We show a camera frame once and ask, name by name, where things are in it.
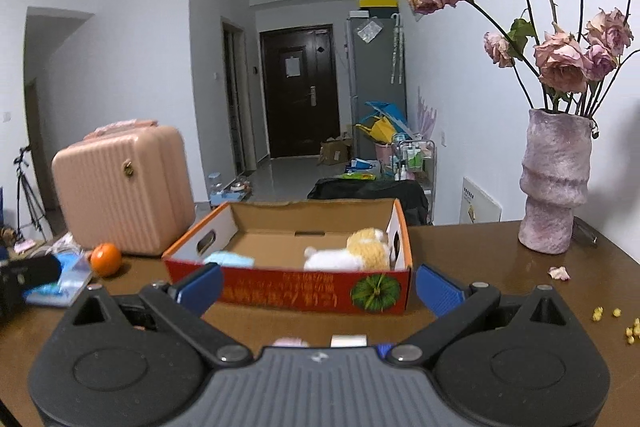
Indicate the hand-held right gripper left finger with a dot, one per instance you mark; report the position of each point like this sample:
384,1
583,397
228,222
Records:
200,288

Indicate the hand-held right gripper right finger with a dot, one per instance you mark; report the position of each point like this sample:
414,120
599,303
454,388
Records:
439,289

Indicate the light blue soft cloth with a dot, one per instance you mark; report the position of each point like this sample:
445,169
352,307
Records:
230,260

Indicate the red cardboard box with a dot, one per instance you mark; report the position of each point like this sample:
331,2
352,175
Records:
300,292

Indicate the white and yellow plush toy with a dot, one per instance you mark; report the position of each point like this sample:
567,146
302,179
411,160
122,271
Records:
345,254

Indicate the white foam sponge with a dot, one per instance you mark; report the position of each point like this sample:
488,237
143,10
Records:
349,341

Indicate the blue tissue pack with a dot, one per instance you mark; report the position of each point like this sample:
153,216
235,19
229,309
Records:
65,282

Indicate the orange fruit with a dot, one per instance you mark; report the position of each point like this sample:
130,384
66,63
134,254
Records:
106,260

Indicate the pet feeding bowl set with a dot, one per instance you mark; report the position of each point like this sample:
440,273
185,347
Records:
230,194

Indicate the fallen pink petal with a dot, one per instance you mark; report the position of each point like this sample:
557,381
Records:
559,273

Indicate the pink ribbed suitcase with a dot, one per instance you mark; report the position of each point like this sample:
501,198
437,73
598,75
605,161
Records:
120,192

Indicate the black bag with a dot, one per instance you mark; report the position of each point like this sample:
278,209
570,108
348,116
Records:
360,189

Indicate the white trolley cart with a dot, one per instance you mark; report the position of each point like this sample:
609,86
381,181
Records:
415,157

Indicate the pink bucket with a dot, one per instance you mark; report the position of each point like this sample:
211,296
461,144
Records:
383,152

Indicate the purple textured vase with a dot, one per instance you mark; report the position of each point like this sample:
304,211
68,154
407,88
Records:
552,177

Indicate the scattered yellow crumbs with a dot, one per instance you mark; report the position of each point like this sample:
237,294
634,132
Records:
597,314

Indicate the brown cardboard box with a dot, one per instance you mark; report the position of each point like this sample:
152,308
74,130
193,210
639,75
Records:
334,153

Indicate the blue and yellow bags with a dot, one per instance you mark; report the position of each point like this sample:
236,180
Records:
382,124

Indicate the dark brown entrance door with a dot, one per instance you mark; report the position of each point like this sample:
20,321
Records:
300,117

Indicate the grey refrigerator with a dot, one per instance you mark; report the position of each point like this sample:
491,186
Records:
372,72

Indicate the white paper notice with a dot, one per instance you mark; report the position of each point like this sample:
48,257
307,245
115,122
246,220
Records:
293,66

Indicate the folded white umbrella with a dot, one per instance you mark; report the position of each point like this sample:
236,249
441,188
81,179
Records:
397,52

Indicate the bunch of dried pink roses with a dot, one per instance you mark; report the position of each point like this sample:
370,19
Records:
560,57

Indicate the yellow flat box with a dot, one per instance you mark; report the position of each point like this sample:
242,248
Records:
378,3

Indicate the black camera tripod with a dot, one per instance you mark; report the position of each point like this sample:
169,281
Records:
25,187

